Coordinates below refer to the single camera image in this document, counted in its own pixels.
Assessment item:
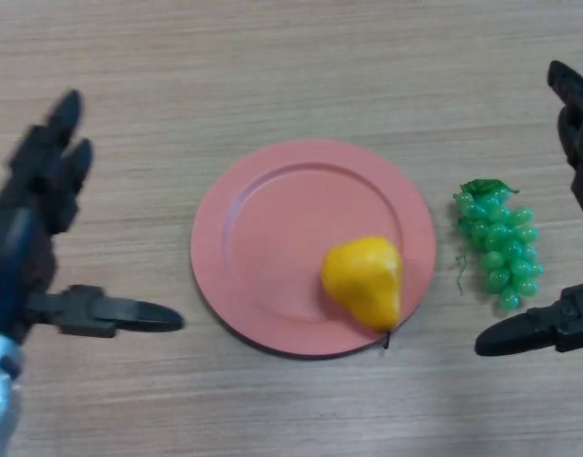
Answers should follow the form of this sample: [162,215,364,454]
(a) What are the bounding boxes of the yellow pear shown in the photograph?
[321,236,404,351]

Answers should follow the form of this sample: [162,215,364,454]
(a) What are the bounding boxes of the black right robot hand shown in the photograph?
[474,60,583,358]

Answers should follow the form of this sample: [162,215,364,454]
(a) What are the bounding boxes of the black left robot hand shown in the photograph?
[0,89,186,348]

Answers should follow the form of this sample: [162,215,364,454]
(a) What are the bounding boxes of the green grape bunch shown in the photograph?
[451,179,545,315]

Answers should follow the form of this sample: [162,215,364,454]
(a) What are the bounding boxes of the pink round plate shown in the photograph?
[190,138,438,359]

